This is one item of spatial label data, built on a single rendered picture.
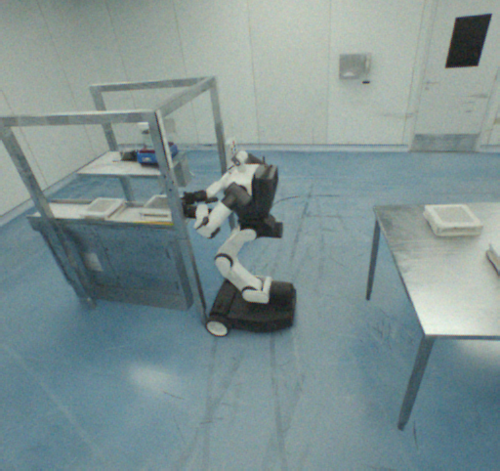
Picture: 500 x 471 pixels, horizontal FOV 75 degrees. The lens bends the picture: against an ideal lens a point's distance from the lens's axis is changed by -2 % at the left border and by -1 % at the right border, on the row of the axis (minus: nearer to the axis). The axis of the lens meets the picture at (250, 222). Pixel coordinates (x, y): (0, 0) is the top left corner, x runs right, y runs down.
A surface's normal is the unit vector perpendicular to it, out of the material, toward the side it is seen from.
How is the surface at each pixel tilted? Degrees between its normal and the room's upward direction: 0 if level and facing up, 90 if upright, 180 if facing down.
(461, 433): 0
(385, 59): 90
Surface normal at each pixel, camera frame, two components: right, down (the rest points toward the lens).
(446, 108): -0.27, 0.54
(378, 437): -0.10, -0.84
